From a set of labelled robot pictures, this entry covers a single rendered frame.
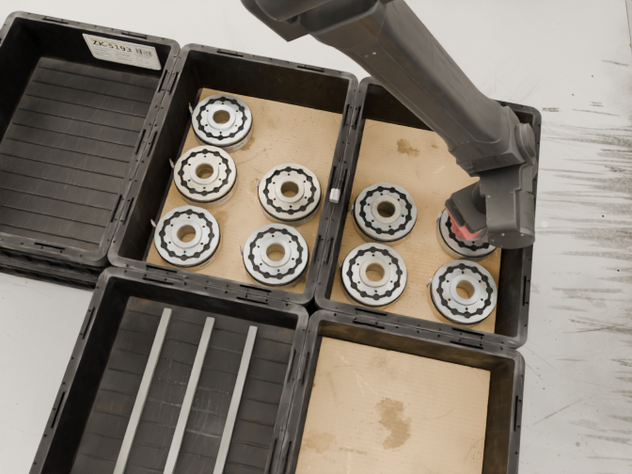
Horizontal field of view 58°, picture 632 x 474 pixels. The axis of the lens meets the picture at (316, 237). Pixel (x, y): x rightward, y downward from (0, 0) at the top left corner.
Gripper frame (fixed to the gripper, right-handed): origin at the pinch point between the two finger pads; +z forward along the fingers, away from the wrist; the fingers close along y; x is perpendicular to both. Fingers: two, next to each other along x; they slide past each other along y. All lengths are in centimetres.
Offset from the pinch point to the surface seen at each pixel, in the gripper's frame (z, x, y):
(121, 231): -7, 20, -50
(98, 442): 3, -4, -65
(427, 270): 4.0, -2.7, -9.4
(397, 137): 3.8, 20.9, -1.5
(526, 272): -5.8, -11.2, -0.2
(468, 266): 1.1, -5.6, -4.2
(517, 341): -5.8, -19.0, -7.0
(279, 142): 3.4, 29.1, -20.6
